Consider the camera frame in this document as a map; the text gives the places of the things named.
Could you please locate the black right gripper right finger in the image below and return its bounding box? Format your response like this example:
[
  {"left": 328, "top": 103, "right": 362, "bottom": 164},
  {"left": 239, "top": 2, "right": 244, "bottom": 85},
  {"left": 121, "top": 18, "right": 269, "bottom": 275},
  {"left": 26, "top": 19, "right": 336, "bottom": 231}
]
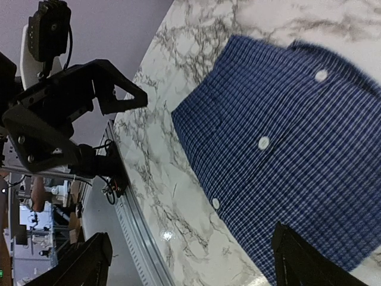
[{"left": 272, "top": 222, "right": 366, "bottom": 286}]

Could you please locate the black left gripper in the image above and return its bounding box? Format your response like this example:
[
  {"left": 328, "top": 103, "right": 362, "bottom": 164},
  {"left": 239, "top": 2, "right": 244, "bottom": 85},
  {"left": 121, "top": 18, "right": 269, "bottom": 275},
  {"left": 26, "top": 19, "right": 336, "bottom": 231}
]
[{"left": 2, "top": 59, "right": 148, "bottom": 173}]

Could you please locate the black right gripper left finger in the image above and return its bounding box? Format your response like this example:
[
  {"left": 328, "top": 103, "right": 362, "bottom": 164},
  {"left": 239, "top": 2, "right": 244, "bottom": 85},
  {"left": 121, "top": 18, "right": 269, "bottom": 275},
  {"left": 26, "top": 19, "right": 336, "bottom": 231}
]
[{"left": 27, "top": 232, "right": 113, "bottom": 286}]

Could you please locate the blue plaid button shirt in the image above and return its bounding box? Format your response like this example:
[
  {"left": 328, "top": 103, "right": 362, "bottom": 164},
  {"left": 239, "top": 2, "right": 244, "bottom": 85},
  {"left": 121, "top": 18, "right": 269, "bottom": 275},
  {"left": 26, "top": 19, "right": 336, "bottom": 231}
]
[{"left": 171, "top": 35, "right": 380, "bottom": 284}]

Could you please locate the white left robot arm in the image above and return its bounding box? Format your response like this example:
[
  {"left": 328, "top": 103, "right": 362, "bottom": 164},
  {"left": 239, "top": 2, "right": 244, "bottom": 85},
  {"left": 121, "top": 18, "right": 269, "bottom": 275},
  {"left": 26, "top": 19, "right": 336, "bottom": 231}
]
[{"left": 1, "top": 55, "right": 148, "bottom": 178}]

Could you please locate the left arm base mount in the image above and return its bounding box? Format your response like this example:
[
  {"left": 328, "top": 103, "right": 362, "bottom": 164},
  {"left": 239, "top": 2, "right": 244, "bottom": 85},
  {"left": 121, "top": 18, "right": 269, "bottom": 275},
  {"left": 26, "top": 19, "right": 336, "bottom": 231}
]
[{"left": 69, "top": 139, "right": 129, "bottom": 198}]

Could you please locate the aluminium front rail frame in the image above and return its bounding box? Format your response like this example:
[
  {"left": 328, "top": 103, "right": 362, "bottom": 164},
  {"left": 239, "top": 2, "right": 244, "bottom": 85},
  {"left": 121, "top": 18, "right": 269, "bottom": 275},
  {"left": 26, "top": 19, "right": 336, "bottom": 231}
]
[{"left": 102, "top": 120, "right": 175, "bottom": 285}]

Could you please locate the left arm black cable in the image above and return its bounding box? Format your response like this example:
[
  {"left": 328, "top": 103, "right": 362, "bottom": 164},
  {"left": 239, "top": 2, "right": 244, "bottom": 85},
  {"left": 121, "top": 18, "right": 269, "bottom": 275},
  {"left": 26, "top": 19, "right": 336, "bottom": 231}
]
[{"left": 62, "top": 25, "right": 74, "bottom": 71}]

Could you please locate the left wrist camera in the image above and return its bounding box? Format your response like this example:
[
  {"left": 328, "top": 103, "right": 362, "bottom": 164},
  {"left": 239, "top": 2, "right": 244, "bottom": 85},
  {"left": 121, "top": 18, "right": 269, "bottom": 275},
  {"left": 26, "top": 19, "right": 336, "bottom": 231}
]
[{"left": 27, "top": 1, "right": 71, "bottom": 63}]

